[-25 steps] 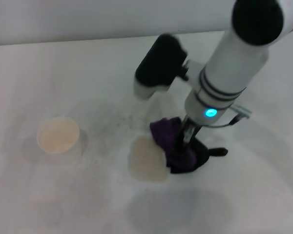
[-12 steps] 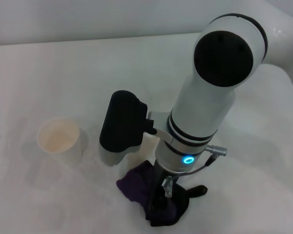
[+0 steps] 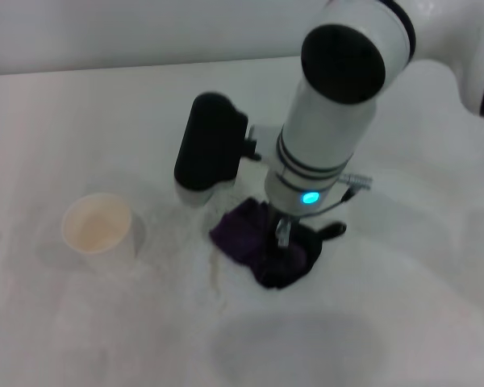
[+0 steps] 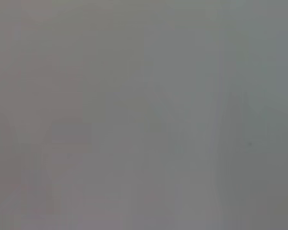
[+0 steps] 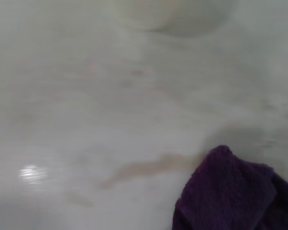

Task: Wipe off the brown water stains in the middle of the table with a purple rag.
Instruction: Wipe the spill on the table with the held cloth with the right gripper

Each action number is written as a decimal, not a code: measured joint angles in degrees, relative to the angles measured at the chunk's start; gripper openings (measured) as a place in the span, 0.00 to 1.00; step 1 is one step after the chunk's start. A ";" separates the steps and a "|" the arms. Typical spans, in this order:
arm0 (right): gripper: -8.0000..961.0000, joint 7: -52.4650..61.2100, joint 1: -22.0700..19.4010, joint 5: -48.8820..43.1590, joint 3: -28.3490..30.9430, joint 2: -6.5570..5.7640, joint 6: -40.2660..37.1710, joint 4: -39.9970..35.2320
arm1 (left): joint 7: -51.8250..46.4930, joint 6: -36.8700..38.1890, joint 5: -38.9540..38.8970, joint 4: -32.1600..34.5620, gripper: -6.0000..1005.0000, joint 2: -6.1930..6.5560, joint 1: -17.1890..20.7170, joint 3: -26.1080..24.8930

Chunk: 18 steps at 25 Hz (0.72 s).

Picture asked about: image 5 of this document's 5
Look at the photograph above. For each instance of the white paper cup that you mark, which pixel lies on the white paper cup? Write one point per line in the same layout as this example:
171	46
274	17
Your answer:
144	12

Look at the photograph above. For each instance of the purple rag with black edge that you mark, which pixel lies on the purple rag with black edge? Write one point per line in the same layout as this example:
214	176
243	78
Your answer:
230	191

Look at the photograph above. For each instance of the brown water stain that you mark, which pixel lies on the brown water stain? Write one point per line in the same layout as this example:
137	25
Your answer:
148	167

